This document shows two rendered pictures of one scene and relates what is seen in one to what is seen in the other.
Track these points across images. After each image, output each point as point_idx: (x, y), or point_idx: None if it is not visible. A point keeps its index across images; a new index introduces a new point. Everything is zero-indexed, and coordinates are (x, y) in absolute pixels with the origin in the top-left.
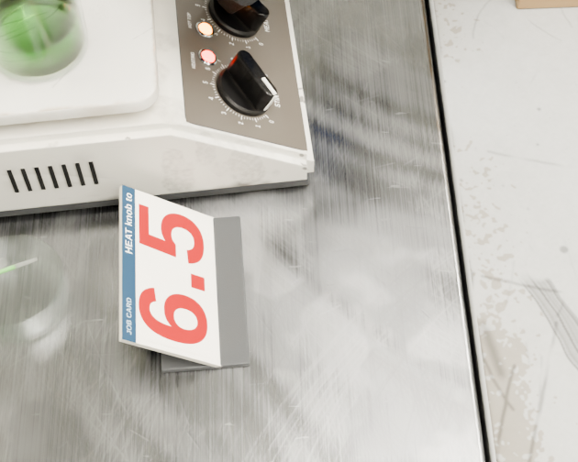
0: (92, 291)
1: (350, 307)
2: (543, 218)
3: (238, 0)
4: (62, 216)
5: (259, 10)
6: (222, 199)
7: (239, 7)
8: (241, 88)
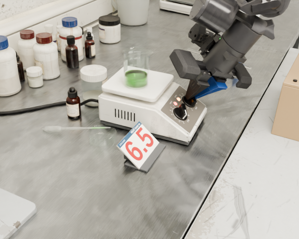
0: None
1: (181, 171)
2: (248, 174)
3: (179, 75)
4: (124, 131)
5: (193, 100)
6: (164, 141)
7: (189, 97)
8: (179, 112)
